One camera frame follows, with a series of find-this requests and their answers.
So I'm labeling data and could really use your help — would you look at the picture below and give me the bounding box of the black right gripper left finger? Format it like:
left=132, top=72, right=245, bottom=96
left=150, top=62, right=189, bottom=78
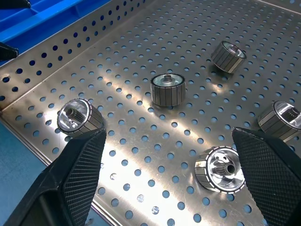
left=3, top=128, right=108, bottom=226

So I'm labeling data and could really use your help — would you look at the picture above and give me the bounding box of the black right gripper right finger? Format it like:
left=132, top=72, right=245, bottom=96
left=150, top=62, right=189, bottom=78
left=231, top=127, right=301, bottom=226

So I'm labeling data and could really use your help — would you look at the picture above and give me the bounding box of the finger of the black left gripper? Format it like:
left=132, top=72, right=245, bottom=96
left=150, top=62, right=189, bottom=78
left=0, top=0, right=32, bottom=9
left=0, top=41, right=19, bottom=61

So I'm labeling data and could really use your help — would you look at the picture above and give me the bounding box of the blue compartment tray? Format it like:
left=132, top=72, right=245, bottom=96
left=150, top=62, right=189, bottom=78
left=0, top=0, right=116, bottom=68

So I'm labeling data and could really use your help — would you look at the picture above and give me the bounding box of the perforated metal tray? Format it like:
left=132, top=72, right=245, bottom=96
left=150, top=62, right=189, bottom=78
left=0, top=0, right=301, bottom=226

